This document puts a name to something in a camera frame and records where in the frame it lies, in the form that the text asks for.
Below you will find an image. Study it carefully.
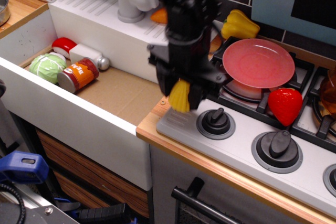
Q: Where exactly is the left black burner grate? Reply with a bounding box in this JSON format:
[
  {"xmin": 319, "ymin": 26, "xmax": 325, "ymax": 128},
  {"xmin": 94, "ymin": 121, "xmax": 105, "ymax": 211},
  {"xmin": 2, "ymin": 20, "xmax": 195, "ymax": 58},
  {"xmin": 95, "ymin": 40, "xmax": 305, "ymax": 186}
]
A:
[{"xmin": 208, "ymin": 37, "xmax": 314, "ymax": 129}]

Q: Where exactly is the orange toy carrot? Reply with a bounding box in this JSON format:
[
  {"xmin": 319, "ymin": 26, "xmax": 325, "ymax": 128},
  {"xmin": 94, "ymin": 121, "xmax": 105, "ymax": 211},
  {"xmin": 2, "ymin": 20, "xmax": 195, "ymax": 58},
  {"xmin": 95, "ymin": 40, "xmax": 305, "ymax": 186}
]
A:
[{"xmin": 150, "ymin": 7, "xmax": 168, "ymax": 24}]

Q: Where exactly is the silver metal pot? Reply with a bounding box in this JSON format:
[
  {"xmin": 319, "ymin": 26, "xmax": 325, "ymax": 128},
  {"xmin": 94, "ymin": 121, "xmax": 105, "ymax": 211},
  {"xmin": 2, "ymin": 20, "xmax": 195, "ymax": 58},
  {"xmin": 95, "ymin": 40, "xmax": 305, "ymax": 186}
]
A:
[{"xmin": 0, "ymin": 0, "xmax": 10, "ymax": 26}]

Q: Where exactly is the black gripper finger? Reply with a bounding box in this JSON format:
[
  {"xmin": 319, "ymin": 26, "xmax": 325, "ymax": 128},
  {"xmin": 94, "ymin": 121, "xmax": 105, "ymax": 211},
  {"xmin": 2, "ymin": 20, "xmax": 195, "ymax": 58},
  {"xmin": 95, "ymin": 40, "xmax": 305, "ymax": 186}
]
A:
[
  {"xmin": 188, "ymin": 83, "xmax": 221, "ymax": 110},
  {"xmin": 156, "ymin": 62, "xmax": 179, "ymax": 97}
]

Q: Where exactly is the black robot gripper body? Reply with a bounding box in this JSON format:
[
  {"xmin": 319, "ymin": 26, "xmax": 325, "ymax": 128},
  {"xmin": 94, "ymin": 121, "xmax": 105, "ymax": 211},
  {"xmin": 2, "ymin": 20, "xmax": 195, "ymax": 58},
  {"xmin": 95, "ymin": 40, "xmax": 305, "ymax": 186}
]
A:
[{"xmin": 147, "ymin": 29, "xmax": 225, "ymax": 89}]

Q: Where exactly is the right black stove knob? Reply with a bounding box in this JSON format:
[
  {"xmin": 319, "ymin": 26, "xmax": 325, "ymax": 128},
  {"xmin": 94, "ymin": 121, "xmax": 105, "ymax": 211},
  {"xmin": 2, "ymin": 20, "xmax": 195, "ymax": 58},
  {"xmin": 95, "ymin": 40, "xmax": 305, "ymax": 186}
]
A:
[{"xmin": 323, "ymin": 164, "xmax": 336, "ymax": 197}]

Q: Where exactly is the black burner grate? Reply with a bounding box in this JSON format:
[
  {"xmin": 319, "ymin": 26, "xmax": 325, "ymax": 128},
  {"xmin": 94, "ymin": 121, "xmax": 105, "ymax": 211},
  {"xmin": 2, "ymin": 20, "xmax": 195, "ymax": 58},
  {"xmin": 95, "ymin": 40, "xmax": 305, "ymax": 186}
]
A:
[
  {"xmin": 290, "ymin": 67, "xmax": 335, "ymax": 152},
  {"xmin": 208, "ymin": 37, "xmax": 314, "ymax": 129}
]

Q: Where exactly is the red toy strawberry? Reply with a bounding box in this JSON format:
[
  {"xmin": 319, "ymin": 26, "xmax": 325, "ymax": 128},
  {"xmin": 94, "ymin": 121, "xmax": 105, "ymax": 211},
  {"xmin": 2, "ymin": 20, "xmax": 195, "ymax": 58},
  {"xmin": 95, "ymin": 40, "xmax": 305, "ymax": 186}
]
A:
[{"xmin": 268, "ymin": 88, "xmax": 303, "ymax": 126}]

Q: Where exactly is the red white toy mushroom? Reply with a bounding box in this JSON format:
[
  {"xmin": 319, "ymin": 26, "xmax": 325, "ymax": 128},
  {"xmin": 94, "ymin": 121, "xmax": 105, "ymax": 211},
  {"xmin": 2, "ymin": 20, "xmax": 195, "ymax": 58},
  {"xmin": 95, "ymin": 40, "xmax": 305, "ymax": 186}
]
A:
[{"xmin": 51, "ymin": 37, "xmax": 77, "ymax": 59}]

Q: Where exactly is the grey stove top panel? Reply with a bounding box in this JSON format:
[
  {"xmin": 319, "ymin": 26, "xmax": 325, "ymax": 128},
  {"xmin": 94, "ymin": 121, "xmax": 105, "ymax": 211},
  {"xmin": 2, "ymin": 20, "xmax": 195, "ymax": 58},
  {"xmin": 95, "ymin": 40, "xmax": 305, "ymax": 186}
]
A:
[{"xmin": 155, "ymin": 36, "xmax": 336, "ymax": 219}]

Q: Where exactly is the orange toy soup can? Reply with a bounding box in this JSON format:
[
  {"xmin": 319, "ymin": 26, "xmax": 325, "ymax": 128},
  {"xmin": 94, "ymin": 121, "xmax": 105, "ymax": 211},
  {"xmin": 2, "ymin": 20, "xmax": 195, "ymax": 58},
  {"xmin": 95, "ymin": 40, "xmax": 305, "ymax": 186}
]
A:
[{"xmin": 57, "ymin": 58, "xmax": 99, "ymax": 93}]

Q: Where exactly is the white salt shaker bottle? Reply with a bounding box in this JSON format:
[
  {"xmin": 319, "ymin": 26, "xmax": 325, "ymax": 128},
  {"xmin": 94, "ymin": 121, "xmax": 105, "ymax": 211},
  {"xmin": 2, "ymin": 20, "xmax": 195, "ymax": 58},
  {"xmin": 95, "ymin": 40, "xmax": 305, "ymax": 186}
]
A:
[{"xmin": 69, "ymin": 44, "xmax": 110, "ymax": 71}]

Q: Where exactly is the black stove knob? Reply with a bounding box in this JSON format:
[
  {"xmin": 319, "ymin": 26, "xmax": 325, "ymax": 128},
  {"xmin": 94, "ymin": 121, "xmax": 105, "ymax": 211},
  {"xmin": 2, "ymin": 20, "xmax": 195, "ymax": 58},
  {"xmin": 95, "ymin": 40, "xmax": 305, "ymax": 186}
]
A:
[
  {"xmin": 251, "ymin": 130, "xmax": 303, "ymax": 174},
  {"xmin": 196, "ymin": 108, "xmax": 236, "ymax": 141},
  {"xmin": 323, "ymin": 164, "xmax": 336, "ymax": 197}
]

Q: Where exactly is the black oven door handle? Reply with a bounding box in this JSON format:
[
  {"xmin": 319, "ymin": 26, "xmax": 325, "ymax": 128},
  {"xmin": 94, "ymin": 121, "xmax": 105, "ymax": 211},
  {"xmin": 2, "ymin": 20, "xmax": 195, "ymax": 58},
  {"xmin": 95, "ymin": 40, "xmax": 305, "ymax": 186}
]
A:
[{"xmin": 171, "ymin": 177, "xmax": 242, "ymax": 223}]

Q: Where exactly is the yellow toy corn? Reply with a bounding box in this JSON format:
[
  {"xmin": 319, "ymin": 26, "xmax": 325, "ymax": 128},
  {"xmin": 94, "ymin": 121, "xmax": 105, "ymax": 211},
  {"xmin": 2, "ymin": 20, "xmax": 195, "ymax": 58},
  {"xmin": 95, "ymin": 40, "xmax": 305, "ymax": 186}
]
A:
[{"xmin": 169, "ymin": 79, "xmax": 190, "ymax": 113}]

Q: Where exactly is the yellow toy bell pepper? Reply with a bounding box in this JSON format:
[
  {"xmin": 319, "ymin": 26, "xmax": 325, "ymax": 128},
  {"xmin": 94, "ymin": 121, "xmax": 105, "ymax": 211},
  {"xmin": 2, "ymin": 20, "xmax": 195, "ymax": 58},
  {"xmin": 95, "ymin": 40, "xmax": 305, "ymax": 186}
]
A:
[{"xmin": 220, "ymin": 9, "xmax": 260, "ymax": 39}]

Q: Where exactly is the amber glass pot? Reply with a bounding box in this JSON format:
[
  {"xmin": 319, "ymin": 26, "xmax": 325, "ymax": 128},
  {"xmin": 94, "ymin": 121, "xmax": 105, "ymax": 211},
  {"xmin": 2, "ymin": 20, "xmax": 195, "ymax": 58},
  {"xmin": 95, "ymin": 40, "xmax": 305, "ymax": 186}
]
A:
[{"xmin": 320, "ymin": 68, "xmax": 335, "ymax": 119}]

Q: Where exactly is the white toy sink basin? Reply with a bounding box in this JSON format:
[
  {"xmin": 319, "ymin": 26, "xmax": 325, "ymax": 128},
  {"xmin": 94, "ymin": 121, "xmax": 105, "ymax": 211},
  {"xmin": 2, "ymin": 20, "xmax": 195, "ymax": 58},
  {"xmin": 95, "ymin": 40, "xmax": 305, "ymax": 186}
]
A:
[{"xmin": 1, "ymin": 0, "xmax": 167, "ymax": 191}]

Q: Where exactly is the middle black stove knob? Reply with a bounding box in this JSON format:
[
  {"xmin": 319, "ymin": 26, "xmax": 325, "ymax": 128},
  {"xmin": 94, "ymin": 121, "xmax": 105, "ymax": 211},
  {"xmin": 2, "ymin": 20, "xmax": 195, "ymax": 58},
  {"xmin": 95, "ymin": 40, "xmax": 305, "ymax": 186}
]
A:
[{"xmin": 251, "ymin": 130, "xmax": 303, "ymax": 174}]

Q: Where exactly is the green toy cabbage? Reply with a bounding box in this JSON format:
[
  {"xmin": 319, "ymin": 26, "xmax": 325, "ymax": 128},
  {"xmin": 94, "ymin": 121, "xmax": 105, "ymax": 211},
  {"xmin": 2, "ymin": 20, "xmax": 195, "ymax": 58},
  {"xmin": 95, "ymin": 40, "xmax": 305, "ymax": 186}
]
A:
[{"xmin": 29, "ymin": 52, "xmax": 67, "ymax": 84}]

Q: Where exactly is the pink plastic plate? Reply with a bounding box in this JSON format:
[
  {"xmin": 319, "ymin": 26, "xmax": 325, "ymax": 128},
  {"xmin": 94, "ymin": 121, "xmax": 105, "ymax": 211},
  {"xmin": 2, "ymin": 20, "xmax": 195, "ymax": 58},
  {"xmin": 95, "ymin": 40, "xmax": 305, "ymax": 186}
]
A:
[{"xmin": 223, "ymin": 38, "xmax": 295, "ymax": 88}]

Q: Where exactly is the left black stove knob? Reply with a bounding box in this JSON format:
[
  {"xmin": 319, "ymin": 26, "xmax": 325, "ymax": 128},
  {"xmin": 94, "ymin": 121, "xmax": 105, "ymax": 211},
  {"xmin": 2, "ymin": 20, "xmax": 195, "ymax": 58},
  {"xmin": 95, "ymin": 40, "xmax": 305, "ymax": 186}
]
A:
[{"xmin": 196, "ymin": 108, "xmax": 236, "ymax": 141}]

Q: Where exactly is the right black burner grate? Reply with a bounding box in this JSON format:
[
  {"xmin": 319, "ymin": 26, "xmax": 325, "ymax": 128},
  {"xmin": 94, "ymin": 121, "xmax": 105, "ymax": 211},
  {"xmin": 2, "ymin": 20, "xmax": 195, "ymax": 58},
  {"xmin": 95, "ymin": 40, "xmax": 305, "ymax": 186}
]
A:
[{"xmin": 290, "ymin": 67, "xmax": 335, "ymax": 152}]

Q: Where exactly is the blue clamp handle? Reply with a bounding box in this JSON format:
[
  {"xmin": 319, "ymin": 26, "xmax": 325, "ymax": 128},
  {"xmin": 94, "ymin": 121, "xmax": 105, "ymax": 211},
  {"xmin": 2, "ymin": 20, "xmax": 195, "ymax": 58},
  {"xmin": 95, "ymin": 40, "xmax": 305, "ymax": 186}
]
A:
[{"xmin": 1, "ymin": 151, "xmax": 49, "ymax": 184}]

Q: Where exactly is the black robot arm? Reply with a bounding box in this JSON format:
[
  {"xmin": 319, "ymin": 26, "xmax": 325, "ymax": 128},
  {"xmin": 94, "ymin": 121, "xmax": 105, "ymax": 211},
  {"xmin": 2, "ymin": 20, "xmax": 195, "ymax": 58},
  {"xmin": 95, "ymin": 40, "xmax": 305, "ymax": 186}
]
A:
[{"xmin": 148, "ymin": 0, "xmax": 225, "ymax": 113}]

